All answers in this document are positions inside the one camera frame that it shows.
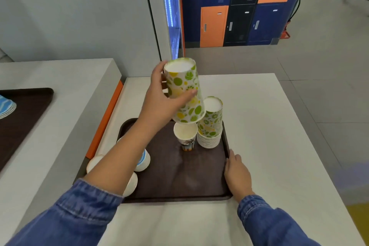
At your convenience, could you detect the person's left hand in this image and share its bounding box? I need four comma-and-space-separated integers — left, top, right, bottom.
137, 61, 198, 137

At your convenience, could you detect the person's right hand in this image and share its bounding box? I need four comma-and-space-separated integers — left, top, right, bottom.
224, 149, 256, 204

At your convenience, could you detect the citrus print paper cup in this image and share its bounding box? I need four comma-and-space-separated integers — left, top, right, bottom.
163, 57, 206, 124

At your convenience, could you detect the dark brown serving tray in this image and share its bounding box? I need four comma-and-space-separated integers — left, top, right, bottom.
0, 87, 54, 172
117, 118, 233, 204

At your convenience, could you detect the person's left forearm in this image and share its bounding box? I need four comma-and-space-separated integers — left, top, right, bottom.
6, 120, 163, 246

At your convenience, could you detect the person's right forearm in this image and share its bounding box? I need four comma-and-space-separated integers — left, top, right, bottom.
237, 195, 321, 246

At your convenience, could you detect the white beach print paper cup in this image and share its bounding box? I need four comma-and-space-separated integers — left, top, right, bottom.
173, 122, 198, 152

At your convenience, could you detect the stack of citrus paper cups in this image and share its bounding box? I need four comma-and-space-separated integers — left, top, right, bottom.
197, 96, 224, 149

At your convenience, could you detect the blue wave print paper cup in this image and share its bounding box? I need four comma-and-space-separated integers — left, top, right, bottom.
134, 148, 151, 172

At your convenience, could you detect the display fridge with blue light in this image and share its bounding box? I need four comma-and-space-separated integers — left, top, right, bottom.
141, 0, 185, 60

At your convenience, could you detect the plain white paper cup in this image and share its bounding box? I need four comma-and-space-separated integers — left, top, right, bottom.
122, 172, 138, 197
86, 155, 105, 174

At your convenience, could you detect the blue orange black locker cabinet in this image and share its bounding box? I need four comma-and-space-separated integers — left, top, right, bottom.
179, 0, 312, 48

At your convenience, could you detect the stack of blue striped cups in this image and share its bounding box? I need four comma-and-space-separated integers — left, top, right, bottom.
0, 95, 17, 120

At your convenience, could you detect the white planter box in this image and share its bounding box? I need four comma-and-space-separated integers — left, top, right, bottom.
344, 0, 369, 16

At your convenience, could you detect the black cable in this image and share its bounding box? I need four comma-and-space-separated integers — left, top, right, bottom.
288, 0, 301, 24

